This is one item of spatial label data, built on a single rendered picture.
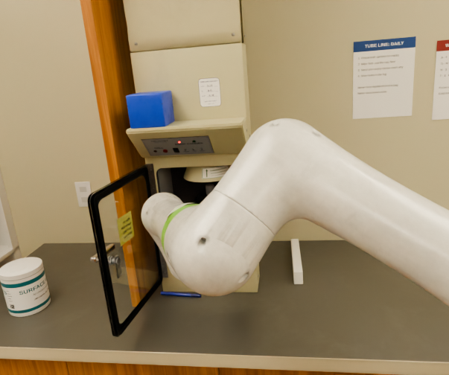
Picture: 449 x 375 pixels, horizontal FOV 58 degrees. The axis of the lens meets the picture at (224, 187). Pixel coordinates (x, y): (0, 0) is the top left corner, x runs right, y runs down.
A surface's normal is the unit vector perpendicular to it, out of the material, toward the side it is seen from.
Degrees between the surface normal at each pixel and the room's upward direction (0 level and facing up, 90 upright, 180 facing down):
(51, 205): 90
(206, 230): 43
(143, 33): 90
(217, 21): 90
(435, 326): 0
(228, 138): 135
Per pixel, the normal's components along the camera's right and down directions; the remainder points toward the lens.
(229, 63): -0.14, 0.30
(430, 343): -0.08, -0.95
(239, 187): -0.31, -0.39
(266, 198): 0.12, 0.00
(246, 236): 0.40, 0.02
